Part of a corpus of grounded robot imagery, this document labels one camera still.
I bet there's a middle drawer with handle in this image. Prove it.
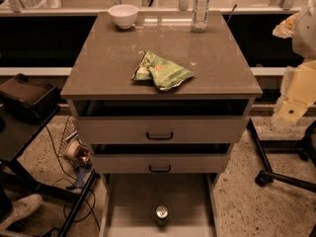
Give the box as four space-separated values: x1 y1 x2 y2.
91 154 230 174

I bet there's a clear water bottle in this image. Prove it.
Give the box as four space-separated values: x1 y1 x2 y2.
191 0 210 33

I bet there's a black office chair base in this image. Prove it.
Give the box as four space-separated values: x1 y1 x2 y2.
247 117 316 198

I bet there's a black side table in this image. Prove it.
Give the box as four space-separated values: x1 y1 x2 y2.
0 106 97 237

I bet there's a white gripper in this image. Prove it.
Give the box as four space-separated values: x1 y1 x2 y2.
276 60 316 123

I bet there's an open bottom drawer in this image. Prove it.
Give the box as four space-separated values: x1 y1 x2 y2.
99 174 220 237

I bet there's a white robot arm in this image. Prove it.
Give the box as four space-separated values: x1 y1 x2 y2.
273 0 316 123

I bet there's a white bowl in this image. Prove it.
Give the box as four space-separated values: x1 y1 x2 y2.
109 4 138 29

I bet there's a drawer with handle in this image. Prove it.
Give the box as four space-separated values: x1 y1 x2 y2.
91 154 230 174
74 117 247 144

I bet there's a wire basket with clutter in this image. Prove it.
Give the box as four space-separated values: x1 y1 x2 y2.
58 117 91 169

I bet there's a top drawer with handle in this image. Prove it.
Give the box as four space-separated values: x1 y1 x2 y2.
74 117 247 144

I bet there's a white sneaker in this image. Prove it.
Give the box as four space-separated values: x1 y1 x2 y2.
0 194 42 230

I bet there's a green chip bag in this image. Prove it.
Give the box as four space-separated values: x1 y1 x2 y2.
132 51 194 91

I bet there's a grey drawer cabinet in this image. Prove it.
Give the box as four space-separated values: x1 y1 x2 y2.
60 10 264 237

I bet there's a black floor cable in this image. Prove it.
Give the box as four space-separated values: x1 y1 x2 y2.
33 111 101 237

